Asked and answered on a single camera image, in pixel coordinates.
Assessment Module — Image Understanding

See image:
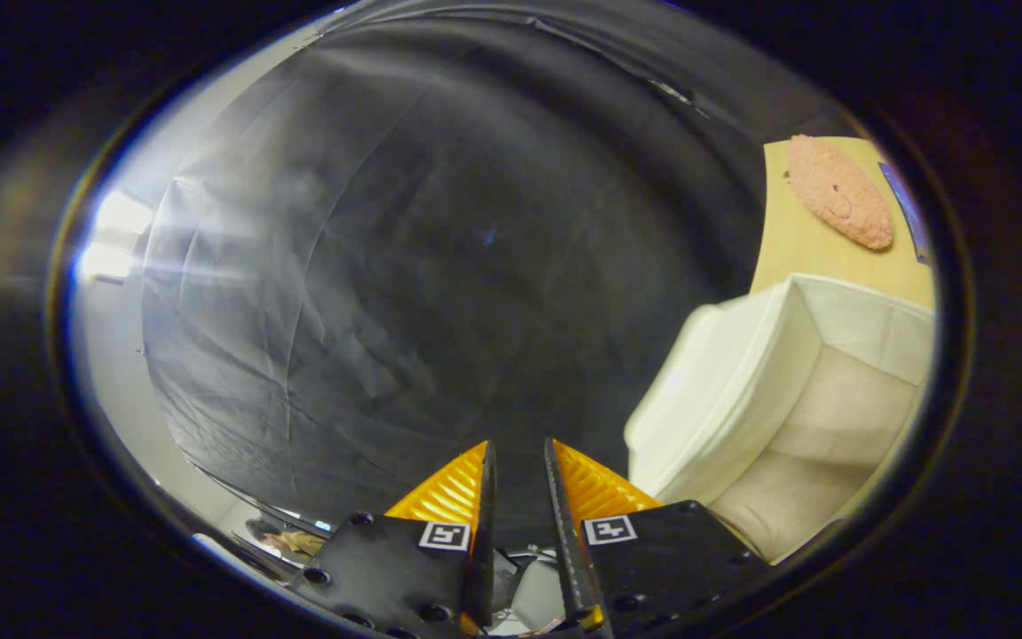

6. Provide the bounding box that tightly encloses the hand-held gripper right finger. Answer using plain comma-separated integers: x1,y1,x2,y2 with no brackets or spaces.
543,436,771,639

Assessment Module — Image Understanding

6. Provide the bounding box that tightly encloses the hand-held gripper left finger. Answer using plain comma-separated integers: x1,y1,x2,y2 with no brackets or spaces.
287,440,499,639

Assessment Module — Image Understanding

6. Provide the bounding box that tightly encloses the white fabric storage box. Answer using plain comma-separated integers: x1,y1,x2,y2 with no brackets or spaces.
625,272,936,564

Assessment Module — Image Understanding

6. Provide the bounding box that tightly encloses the pink oval sponge pad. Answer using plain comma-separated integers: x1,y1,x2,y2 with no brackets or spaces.
784,134,895,252

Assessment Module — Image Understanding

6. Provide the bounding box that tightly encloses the blue cover book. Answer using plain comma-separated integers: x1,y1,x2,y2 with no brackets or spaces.
878,162,932,267

